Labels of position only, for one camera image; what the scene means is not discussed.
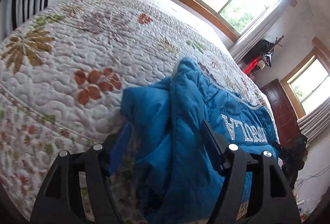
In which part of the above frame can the grey window curtain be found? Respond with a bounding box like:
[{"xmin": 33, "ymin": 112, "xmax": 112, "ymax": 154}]
[{"xmin": 229, "ymin": 0, "xmax": 289, "ymax": 63}]

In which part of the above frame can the floral quilted bedspread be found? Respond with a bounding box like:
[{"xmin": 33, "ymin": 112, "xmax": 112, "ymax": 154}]
[{"xmin": 1, "ymin": 0, "xmax": 271, "ymax": 222}]

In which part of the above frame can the red hanging garment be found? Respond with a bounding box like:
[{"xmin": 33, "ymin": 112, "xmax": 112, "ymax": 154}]
[{"xmin": 243, "ymin": 56, "xmax": 262, "ymax": 75}]

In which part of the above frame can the blue puffer jacket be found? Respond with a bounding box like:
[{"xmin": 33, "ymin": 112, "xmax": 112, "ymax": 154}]
[{"xmin": 120, "ymin": 58, "xmax": 278, "ymax": 223}]

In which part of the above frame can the dark wooden cabinet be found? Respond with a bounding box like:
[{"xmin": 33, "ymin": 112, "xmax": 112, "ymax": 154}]
[{"xmin": 261, "ymin": 79, "xmax": 300, "ymax": 147}]

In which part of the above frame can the black coat rack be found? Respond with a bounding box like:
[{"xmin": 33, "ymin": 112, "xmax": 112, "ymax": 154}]
[{"xmin": 242, "ymin": 35, "xmax": 285, "ymax": 69}]

